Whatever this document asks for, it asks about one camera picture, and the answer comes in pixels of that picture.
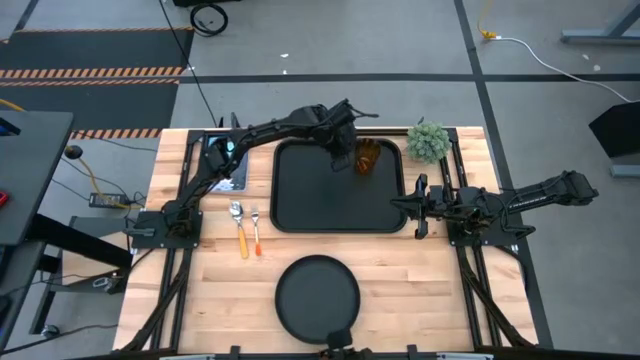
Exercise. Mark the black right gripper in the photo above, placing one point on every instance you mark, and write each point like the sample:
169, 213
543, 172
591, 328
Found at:
424, 205

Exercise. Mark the black rectangular serving tray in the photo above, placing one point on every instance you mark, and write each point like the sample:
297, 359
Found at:
310, 200

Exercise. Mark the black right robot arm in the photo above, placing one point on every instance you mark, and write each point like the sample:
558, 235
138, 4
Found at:
550, 190

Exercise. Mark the amber glass cup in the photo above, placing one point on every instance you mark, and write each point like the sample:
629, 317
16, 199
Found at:
368, 157

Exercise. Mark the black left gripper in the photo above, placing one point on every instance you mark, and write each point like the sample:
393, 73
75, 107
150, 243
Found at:
342, 132

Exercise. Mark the small green artificial plant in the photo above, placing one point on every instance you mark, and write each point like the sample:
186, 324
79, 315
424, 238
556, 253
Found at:
427, 142

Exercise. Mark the black round plate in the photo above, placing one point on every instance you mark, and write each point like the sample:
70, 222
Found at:
317, 299

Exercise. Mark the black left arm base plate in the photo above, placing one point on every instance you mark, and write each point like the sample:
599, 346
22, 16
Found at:
150, 230

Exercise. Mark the black angular desk top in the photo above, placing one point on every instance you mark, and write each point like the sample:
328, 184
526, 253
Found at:
617, 131

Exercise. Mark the grey desk foot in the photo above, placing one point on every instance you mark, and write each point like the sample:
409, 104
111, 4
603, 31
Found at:
625, 170

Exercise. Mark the silver carabiner clip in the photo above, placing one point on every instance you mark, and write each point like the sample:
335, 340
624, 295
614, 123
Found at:
102, 283

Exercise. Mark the black aluminium table frame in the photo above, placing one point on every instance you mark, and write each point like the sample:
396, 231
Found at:
467, 280

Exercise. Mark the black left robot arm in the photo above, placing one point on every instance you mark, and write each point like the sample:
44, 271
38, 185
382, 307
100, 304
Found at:
270, 131

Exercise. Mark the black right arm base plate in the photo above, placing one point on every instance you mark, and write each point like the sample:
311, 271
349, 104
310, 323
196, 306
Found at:
500, 237

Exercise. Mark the black power adapter brick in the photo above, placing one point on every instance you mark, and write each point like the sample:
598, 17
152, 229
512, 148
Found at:
105, 200

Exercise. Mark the black hazard-striped floor mat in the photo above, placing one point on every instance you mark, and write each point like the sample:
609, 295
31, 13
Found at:
95, 50

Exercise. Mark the dark grey side desk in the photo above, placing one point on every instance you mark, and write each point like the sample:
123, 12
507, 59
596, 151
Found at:
32, 170

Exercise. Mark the red object on desk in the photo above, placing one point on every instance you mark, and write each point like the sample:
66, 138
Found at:
2, 198

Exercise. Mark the grey desk leg frame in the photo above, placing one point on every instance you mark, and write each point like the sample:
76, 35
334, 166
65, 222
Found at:
607, 34

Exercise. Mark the black desk leg frame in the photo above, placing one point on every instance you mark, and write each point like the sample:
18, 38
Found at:
80, 240

